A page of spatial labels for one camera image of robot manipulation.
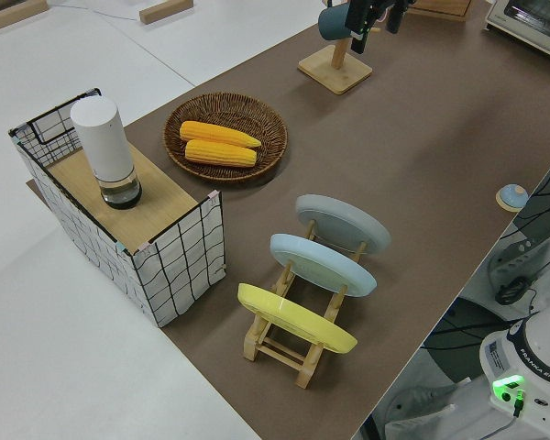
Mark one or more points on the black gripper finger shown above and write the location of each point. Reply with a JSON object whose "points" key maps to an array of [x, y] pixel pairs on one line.
{"points": [[396, 18], [359, 25]]}

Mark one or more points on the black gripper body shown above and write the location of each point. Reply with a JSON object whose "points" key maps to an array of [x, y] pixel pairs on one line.
{"points": [[380, 3]]}

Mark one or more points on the gray plate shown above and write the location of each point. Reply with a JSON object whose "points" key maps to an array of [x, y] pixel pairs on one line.
{"points": [[344, 220]]}

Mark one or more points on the light blue plate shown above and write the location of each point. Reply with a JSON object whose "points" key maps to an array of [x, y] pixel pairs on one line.
{"points": [[321, 263]]}

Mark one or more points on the yellow plate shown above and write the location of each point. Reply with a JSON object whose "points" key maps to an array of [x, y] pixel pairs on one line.
{"points": [[293, 316]]}

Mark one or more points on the wooden plate rack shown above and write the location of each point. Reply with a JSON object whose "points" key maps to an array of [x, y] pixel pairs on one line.
{"points": [[307, 371]]}

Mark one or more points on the dark teal mug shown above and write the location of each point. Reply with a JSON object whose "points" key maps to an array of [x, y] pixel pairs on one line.
{"points": [[332, 25]]}

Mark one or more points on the wooden mug tree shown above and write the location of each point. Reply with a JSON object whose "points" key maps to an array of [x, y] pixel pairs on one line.
{"points": [[334, 73]]}

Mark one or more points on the cream toaster oven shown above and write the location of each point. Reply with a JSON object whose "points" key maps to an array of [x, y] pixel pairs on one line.
{"points": [[527, 23]]}

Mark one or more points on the round wicker basket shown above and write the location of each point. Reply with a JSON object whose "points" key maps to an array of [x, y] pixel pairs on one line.
{"points": [[256, 119]]}

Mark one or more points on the brown table cover sheet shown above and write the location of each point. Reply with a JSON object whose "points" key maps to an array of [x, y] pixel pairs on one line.
{"points": [[394, 160]]}

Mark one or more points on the yellow corn cob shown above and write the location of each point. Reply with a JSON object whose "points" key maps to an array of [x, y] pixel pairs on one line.
{"points": [[220, 155], [220, 134]]}

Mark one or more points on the light wooden block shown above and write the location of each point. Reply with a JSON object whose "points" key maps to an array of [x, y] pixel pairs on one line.
{"points": [[9, 16], [165, 11]]}

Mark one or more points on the small pink clip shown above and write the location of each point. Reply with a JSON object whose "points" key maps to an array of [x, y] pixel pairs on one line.
{"points": [[214, 197], [145, 247]]}

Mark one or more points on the wooden shelf board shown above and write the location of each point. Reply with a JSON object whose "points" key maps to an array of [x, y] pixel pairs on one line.
{"points": [[160, 201]]}

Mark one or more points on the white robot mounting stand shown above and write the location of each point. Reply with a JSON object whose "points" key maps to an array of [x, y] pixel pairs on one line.
{"points": [[476, 284]]}

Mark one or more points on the white cylindrical bottle clear base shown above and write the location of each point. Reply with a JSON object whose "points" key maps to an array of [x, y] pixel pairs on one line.
{"points": [[103, 142]]}

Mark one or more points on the small teal clip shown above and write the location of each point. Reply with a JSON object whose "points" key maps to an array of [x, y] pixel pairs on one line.
{"points": [[121, 246], [14, 136]]}

